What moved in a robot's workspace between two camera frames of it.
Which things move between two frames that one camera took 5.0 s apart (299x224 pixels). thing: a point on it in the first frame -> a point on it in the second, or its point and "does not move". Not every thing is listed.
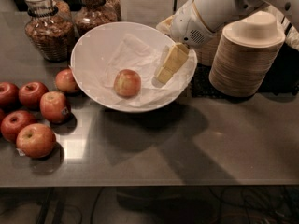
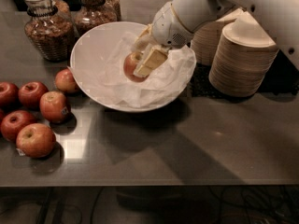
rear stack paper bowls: x=206 y=51 does not move
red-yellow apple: x=127 y=83 -> x=130 y=64
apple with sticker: x=54 y=106 does not move
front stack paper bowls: x=245 y=53 does not move
